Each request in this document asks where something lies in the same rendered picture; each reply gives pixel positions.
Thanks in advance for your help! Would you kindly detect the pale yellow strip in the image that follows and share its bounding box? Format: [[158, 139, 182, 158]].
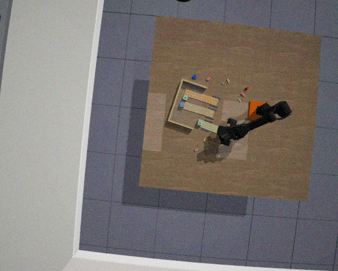
[[196, 119, 219, 133]]

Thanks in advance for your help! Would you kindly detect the orange dotted flat strip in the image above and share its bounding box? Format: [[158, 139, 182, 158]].
[[203, 94, 218, 106]]

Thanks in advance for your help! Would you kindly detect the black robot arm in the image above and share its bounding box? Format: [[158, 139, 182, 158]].
[[217, 101, 292, 143]]

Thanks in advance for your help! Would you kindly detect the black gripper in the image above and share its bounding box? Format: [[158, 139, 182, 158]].
[[221, 118, 237, 146]]

